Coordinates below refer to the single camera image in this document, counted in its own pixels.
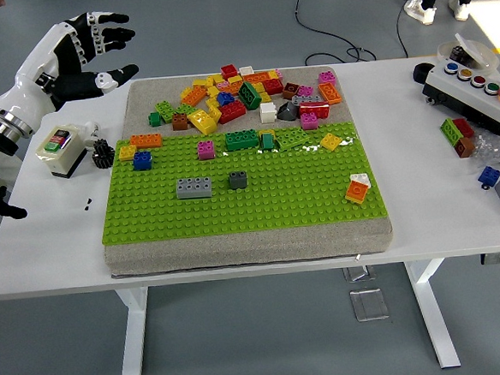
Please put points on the white 2x2 brick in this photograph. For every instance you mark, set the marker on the white 2x2 brick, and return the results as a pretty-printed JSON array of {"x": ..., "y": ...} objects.
[{"x": 267, "y": 113}]

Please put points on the dark grey slope brick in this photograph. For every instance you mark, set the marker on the dark grey slope brick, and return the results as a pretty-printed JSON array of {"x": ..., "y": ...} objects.
[{"x": 287, "y": 113}]

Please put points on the red 2x2 brick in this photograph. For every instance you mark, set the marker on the red 2x2 brick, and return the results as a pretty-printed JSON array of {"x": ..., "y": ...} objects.
[{"x": 229, "y": 71}]

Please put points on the yellow 2x2 brick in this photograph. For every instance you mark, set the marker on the yellow 2x2 brick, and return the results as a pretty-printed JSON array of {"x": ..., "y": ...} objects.
[
  {"x": 127, "y": 152},
  {"x": 331, "y": 142}
]

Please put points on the light green 2x4 brick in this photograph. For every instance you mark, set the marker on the light green 2x4 brick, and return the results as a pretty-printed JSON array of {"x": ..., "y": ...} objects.
[{"x": 292, "y": 139}]

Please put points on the brown 2x2 brick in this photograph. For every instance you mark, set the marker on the brown 2x2 brick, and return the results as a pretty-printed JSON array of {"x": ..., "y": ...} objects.
[
  {"x": 290, "y": 91},
  {"x": 180, "y": 122}
]

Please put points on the cream switch box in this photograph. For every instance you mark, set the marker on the cream switch box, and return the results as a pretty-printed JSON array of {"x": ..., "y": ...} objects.
[{"x": 59, "y": 153}]

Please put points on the small clear floor plate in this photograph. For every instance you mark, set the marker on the small clear floor plate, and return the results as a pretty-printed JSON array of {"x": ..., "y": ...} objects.
[{"x": 357, "y": 273}]

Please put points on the dark grey 2x2 brick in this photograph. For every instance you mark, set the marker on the dark grey 2x2 brick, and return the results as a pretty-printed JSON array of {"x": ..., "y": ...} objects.
[{"x": 237, "y": 180}]

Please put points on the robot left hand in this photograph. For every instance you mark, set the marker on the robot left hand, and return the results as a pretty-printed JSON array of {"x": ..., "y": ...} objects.
[{"x": 39, "y": 56}]

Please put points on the clear round container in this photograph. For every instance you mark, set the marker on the clear round container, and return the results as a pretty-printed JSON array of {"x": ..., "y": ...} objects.
[{"x": 478, "y": 51}]

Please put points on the large yellow brick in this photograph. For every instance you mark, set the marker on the large yellow brick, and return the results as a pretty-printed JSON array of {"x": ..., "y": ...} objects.
[{"x": 202, "y": 122}]

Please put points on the magenta 2x2 brick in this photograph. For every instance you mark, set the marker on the magenta 2x2 brick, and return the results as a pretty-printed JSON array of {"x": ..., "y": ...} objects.
[
  {"x": 206, "y": 150},
  {"x": 309, "y": 121},
  {"x": 327, "y": 78},
  {"x": 305, "y": 91}
]

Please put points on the green baseplate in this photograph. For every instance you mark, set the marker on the green baseplate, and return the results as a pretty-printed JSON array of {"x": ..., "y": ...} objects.
[{"x": 276, "y": 194}]

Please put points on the black tape roll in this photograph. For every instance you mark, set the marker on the black tape roll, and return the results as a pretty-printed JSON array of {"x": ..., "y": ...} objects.
[{"x": 418, "y": 73}]

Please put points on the orange 2x2 brick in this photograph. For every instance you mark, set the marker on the orange 2x2 brick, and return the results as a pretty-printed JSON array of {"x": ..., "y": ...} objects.
[{"x": 357, "y": 192}]

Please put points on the small teal green brick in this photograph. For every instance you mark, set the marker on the small teal green brick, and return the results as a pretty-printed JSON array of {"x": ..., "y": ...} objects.
[{"x": 267, "y": 141}]

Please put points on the green brick with circles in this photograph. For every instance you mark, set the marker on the green brick with circles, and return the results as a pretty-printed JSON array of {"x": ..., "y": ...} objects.
[{"x": 449, "y": 130}]

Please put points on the white table leg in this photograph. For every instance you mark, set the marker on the white table leg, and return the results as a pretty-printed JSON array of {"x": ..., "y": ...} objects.
[
  {"x": 430, "y": 312},
  {"x": 133, "y": 333}
]

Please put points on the pink brick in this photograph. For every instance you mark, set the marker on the pink brick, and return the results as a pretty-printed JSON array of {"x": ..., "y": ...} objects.
[{"x": 223, "y": 85}]

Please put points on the light grey 2x4 brick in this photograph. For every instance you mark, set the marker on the light grey 2x4 brick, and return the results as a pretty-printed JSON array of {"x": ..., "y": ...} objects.
[{"x": 194, "y": 188}]

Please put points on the white button control box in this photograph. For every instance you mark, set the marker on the white button control box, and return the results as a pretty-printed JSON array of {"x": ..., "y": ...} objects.
[{"x": 462, "y": 95}]

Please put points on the blue 2x2 brick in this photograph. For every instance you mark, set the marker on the blue 2x2 brick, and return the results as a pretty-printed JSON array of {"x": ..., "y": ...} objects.
[
  {"x": 142, "y": 160},
  {"x": 225, "y": 98}
]

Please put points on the clear plastic bag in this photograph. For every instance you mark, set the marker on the clear plastic bag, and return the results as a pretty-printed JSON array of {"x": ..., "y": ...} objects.
[{"x": 494, "y": 147}]

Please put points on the black gear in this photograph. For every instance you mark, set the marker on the black gear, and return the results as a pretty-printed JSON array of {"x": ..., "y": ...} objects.
[{"x": 102, "y": 154}]

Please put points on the orange 2x4 brick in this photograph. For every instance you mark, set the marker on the orange 2x4 brick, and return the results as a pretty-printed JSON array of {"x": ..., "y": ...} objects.
[
  {"x": 146, "y": 140},
  {"x": 329, "y": 94},
  {"x": 257, "y": 77},
  {"x": 194, "y": 96}
]

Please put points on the dark green 2x4 brick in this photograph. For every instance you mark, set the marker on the dark green 2x4 brick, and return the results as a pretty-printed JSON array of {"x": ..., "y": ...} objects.
[
  {"x": 241, "y": 141},
  {"x": 250, "y": 95}
]

